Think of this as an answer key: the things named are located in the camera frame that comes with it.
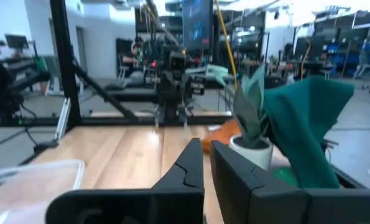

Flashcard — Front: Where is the orange cloth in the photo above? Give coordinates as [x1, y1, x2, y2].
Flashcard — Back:
[201, 119, 242, 154]

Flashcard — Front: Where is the snake plant in white pot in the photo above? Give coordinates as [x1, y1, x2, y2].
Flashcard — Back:
[228, 63, 274, 170]

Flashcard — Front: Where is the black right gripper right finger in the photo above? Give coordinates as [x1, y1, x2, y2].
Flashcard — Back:
[210, 139, 370, 224]

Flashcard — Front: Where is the black aluminium table frame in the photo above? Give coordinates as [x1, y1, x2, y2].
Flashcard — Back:
[0, 0, 368, 190]

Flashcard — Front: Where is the computer monitor with blue screen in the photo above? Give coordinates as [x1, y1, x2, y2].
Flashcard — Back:
[182, 0, 214, 51]

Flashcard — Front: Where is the teal cloth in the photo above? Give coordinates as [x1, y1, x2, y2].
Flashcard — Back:
[263, 76, 355, 189]

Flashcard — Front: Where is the silver angle bracket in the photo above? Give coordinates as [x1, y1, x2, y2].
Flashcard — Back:
[54, 98, 72, 141]

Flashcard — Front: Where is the black robot workstation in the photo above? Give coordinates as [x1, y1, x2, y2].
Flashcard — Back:
[0, 34, 51, 128]

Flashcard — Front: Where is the clear plastic tupperware container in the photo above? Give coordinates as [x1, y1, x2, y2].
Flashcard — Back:
[0, 159, 85, 224]

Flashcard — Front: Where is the yellow hanging cable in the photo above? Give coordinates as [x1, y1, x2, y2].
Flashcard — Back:
[215, 0, 238, 91]

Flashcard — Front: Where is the person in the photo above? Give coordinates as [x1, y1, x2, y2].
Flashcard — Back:
[121, 36, 146, 79]

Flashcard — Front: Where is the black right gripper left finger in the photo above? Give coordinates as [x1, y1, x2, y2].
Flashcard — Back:
[45, 138, 205, 224]

